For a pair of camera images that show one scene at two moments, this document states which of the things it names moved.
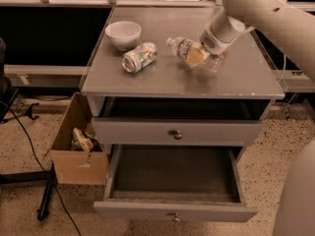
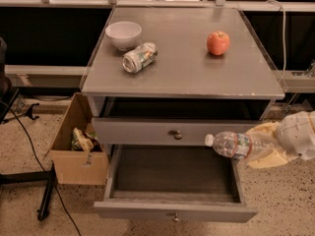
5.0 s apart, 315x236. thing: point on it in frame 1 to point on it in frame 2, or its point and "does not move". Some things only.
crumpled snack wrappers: x=85 y=142 does not move
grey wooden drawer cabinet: x=174 y=119 does not move
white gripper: x=212 y=43 to x=295 y=136
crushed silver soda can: x=139 y=57 does not move
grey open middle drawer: x=180 y=183 does not move
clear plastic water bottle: x=180 y=45 to x=255 y=146
